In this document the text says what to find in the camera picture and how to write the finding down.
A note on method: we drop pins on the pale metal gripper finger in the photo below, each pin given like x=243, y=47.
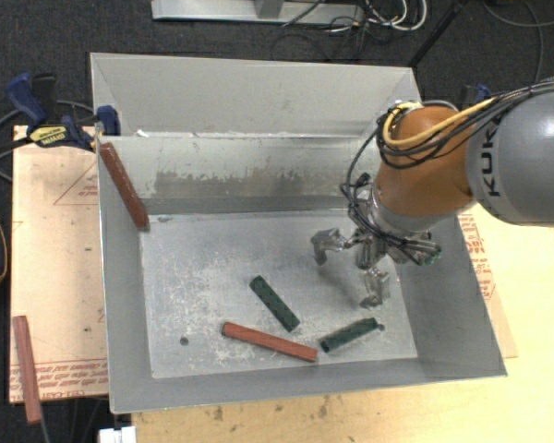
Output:
x=376, y=289
x=325, y=242

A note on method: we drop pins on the dark green flat block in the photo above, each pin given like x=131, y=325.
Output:
x=348, y=335
x=274, y=303

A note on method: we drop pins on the grey metal bin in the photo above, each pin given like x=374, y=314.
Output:
x=240, y=256

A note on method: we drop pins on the red-brown flat block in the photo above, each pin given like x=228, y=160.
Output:
x=27, y=369
x=270, y=342
x=124, y=185

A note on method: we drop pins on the brown cardboard board red print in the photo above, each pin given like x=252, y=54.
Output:
x=55, y=256

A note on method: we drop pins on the black cylinder on white bracket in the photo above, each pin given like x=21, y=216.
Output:
x=363, y=181

